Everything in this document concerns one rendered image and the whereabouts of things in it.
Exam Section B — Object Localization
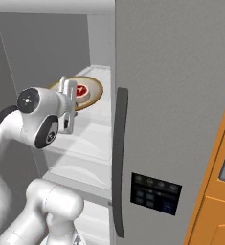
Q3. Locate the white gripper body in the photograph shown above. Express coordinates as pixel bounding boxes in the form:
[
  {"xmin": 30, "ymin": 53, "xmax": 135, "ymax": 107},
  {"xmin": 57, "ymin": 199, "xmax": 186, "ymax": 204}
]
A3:
[{"xmin": 58, "ymin": 76, "xmax": 79, "ymax": 111}]

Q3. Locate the red steak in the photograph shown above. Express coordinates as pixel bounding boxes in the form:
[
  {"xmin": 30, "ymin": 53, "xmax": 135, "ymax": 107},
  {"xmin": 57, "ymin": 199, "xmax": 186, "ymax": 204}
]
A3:
[{"xmin": 75, "ymin": 83, "xmax": 91, "ymax": 103}]

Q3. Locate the tan bowl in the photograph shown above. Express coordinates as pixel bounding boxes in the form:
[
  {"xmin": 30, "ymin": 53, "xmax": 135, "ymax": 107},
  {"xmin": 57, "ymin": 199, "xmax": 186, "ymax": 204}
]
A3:
[{"xmin": 48, "ymin": 76, "xmax": 104, "ymax": 112}]

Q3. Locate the clear fridge shelf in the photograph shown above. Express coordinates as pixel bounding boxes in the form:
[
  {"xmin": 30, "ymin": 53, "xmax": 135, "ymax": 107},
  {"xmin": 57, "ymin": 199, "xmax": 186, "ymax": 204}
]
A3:
[{"xmin": 41, "ymin": 64, "xmax": 114, "ymax": 193}]

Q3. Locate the grey fridge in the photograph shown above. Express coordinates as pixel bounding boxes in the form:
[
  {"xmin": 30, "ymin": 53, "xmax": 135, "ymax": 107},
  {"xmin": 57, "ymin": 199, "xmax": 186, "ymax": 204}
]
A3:
[{"xmin": 0, "ymin": 0, "xmax": 117, "ymax": 245}]

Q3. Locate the grey fridge door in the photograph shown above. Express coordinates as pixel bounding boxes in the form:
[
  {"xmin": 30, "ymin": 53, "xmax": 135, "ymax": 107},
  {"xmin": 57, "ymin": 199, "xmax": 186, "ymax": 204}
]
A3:
[{"xmin": 111, "ymin": 0, "xmax": 225, "ymax": 245}]

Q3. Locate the orange cabinet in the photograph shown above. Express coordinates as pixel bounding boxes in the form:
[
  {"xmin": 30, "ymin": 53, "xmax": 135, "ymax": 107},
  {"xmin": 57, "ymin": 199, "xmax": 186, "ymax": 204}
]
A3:
[{"xmin": 183, "ymin": 81, "xmax": 225, "ymax": 245}]

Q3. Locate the dark grey fridge door handle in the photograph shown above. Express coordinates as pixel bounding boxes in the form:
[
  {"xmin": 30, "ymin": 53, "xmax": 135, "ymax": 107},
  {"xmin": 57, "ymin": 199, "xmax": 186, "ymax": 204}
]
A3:
[{"xmin": 111, "ymin": 87, "xmax": 129, "ymax": 239}]

